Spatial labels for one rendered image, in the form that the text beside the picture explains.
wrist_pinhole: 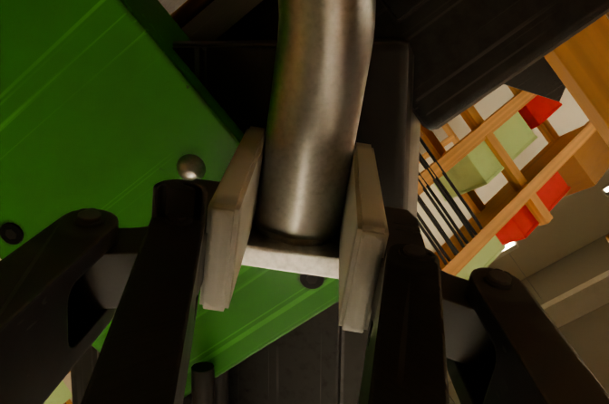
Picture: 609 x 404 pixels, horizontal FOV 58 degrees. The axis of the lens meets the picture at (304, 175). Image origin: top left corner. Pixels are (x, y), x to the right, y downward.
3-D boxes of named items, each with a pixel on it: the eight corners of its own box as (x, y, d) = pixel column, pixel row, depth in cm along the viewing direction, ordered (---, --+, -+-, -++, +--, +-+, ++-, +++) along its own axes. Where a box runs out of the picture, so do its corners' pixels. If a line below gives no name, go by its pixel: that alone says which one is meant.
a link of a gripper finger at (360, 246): (358, 226, 13) (390, 231, 13) (352, 140, 19) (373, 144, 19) (337, 331, 14) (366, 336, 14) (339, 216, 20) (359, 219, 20)
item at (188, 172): (217, 164, 22) (210, 174, 21) (195, 180, 22) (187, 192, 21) (197, 140, 22) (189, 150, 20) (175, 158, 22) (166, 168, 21)
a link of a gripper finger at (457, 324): (388, 297, 12) (528, 320, 12) (374, 203, 16) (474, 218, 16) (374, 354, 12) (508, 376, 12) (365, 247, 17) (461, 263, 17)
